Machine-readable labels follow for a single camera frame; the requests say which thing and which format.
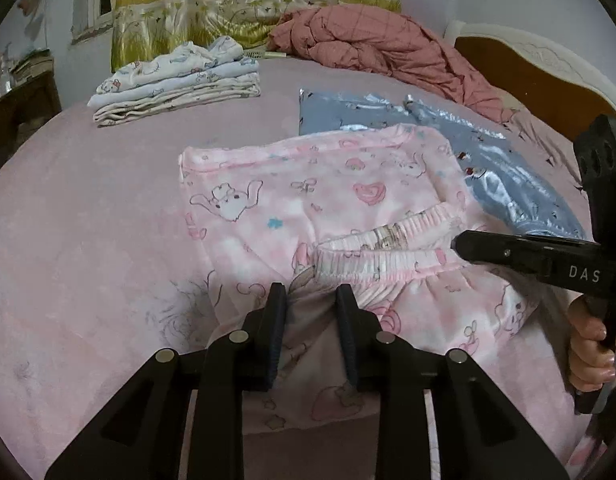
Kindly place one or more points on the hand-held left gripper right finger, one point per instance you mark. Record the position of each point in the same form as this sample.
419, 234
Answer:
348, 335

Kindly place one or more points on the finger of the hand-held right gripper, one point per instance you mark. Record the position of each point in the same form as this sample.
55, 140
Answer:
502, 252

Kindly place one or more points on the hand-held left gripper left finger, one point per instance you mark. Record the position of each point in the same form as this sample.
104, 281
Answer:
275, 325

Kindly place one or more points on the pink printed pants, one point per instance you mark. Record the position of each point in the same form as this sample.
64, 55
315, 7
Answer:
288, 195

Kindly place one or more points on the person's right hand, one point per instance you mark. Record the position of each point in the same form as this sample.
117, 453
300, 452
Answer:
587, 355

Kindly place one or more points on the blue satin garment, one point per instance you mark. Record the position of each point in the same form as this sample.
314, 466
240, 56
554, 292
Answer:
507, 185

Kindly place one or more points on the white and wooden headboard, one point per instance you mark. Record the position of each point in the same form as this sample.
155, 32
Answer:
527, 75

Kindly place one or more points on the dusty pink quilted blanket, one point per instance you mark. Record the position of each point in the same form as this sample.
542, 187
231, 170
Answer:
368, 40

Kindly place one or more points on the white cartoon-print folded garment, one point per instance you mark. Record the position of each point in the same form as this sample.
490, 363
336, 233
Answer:
208, 77

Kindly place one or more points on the tree-print satin curtain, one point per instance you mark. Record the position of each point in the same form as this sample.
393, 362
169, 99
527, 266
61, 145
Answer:
213, 15

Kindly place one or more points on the dark wooden desk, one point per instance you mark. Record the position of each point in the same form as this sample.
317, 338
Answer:
23, 115

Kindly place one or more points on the stack of books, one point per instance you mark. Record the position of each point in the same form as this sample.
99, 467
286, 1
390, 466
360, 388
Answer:
35, 65

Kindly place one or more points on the clear plastic bottle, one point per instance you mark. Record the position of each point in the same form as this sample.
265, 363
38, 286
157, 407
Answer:
6, 80

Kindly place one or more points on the white window frame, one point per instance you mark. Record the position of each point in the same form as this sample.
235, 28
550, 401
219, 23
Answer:
90, 25

